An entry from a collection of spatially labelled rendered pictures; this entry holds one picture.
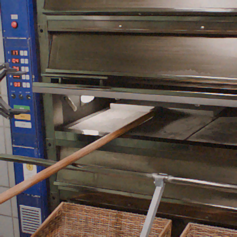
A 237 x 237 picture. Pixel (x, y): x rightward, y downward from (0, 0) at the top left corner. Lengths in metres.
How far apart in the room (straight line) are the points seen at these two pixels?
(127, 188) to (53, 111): 0.48
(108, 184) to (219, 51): 0.78
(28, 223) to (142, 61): 1.02
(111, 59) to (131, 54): 0.10
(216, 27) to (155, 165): 0.65
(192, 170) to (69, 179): 0.60
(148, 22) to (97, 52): 0.28
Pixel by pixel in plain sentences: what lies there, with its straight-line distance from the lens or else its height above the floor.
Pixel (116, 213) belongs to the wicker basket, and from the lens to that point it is 2.88.
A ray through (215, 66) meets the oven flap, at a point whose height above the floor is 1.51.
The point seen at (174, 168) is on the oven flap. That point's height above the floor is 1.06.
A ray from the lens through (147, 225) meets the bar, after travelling 2.27.
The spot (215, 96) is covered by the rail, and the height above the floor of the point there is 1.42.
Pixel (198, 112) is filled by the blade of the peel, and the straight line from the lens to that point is 3.12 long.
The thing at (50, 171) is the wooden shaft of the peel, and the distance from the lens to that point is 2.35.
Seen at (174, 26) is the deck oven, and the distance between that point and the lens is 2.59.
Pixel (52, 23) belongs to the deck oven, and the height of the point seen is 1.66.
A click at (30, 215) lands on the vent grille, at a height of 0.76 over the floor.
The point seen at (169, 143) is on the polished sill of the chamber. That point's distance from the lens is 2.70.
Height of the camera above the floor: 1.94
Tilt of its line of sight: 14 degrees down
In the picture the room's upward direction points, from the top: 3 degrees counter-clockwise
